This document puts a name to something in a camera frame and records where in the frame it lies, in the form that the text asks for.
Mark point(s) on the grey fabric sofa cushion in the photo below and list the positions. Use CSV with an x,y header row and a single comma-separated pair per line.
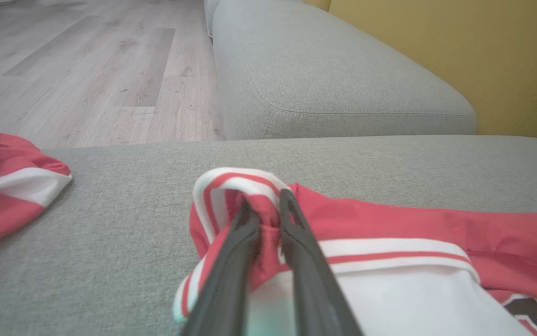
x,y
320,70

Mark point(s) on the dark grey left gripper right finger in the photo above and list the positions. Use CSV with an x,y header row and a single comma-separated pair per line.
x,y
310,280

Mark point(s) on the yellow upholstered panel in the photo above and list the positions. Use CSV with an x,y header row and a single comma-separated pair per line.
x,y
483,56

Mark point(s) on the red and white jersey shirt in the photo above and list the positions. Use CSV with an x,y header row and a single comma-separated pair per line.
x,y
390,224

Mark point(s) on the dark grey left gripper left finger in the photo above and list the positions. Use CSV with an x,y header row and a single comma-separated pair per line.
x,y
229,280

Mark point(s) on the large grey fabric sofa seat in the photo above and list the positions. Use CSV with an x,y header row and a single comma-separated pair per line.
x,y
109,233

